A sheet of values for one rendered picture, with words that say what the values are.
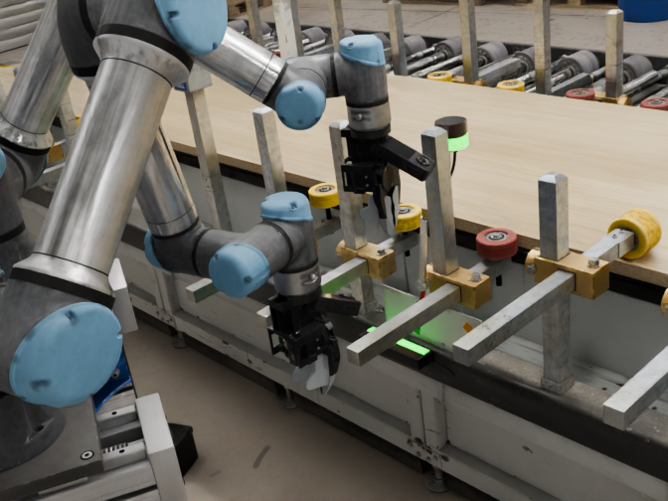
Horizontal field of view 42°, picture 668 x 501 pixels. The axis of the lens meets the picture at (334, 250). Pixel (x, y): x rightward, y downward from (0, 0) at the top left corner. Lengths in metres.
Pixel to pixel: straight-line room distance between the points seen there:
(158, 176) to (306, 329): 0.35
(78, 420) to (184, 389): 1.94
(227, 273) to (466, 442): 1.24
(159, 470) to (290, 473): 1.49
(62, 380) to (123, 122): 0.29
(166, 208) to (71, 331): 0.38
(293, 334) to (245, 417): 1.53
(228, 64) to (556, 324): 0.71
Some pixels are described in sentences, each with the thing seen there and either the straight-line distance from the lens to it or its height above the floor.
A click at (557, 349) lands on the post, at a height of 0.79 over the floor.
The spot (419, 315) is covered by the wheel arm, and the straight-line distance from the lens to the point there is 1.61.
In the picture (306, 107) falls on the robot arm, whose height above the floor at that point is 1.29.
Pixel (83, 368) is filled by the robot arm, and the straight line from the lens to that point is 0.98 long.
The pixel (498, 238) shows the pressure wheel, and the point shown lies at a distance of 1.75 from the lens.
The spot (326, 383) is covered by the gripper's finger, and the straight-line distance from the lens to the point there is 1.47.
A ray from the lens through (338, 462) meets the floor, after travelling 2.65.
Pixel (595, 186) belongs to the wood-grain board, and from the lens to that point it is 1.98.
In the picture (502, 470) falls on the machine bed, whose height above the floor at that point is 0.17.
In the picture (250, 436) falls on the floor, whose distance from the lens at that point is 2.81.
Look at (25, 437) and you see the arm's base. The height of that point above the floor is 1.07.
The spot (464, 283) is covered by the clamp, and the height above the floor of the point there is 0.87.
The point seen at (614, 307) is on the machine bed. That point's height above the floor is 0.77.
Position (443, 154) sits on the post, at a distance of 1.61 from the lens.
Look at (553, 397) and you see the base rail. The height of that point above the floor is 0.70.
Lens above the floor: 1.67
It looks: 26 degrees down
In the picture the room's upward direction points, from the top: 8 degrees counter-clockwise
